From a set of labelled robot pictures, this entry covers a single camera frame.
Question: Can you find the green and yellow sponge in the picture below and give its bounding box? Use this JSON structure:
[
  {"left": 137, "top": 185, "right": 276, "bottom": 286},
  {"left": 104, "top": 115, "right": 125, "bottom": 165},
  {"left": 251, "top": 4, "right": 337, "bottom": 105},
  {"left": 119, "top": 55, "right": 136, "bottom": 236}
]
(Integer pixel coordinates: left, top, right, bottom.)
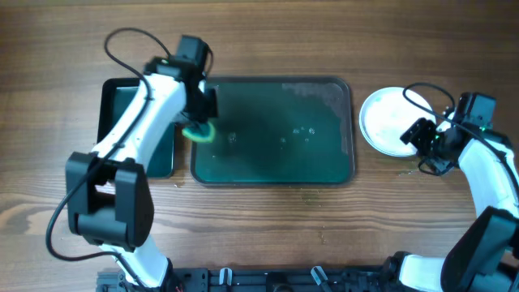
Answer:
[{"left": 182, "top": 122, "right": 216, "bottom": 143}]

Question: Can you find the white plate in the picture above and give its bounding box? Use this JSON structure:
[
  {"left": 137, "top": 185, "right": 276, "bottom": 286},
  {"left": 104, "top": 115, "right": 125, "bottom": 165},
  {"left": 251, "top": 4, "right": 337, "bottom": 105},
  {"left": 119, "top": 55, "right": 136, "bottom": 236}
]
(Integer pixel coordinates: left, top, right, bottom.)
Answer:
[{"left": 358, "top": 87, "right": 448, "bottom": 157}]

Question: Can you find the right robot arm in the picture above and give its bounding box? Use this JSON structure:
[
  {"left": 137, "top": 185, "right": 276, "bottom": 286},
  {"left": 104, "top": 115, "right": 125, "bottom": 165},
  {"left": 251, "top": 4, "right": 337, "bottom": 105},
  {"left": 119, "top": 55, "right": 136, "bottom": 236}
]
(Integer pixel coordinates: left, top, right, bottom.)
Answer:
[{"left": 396, "top": 118, "right": 518, "bottom": 291}]

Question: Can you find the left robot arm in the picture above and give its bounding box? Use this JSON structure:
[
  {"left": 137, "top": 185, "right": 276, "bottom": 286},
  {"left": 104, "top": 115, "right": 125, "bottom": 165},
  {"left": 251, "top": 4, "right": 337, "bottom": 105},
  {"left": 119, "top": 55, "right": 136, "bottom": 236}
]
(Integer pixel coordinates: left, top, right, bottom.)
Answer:
[{"left": 62, "top": 58, "right": 217, "bottom": 290}]

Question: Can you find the large dark green tray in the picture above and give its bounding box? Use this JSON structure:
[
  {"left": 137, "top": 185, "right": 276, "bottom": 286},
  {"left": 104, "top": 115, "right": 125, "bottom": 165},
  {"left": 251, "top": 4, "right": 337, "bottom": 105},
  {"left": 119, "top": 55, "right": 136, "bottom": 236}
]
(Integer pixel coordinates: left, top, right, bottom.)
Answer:
[{"left": 190, "top": 76, "right": 356, "bottom": 187}]

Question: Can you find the small black sponge tray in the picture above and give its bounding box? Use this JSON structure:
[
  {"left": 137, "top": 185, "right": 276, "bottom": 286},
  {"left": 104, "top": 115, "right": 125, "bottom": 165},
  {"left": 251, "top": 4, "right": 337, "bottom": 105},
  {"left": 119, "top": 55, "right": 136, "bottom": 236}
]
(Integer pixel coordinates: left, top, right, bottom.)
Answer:
[{"left": 97, "top": 78, "right": 175, "bottom": 178}]

